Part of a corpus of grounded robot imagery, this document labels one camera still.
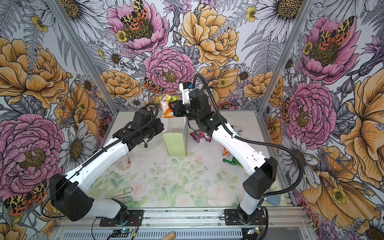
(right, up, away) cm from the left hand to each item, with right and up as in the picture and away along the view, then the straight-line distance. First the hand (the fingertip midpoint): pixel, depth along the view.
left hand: (164, 128), depth 81 cm
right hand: (+5, +10, -11) cm, 15 cm away
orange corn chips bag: (+35, -15, +16) cm, 42 cm away
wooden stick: (+6, -47, -13) cm, 50 cm away
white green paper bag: (+7, -1, -5) cm, 8 cm away
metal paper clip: (-21, -36, +1) cm, 42 cm away
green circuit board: (-16, -47, -9) cm, 51 cm away
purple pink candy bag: (+20, -6, +20) cm, 29 cm away
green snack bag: (+39, -19, +7) cm, 44 cm away
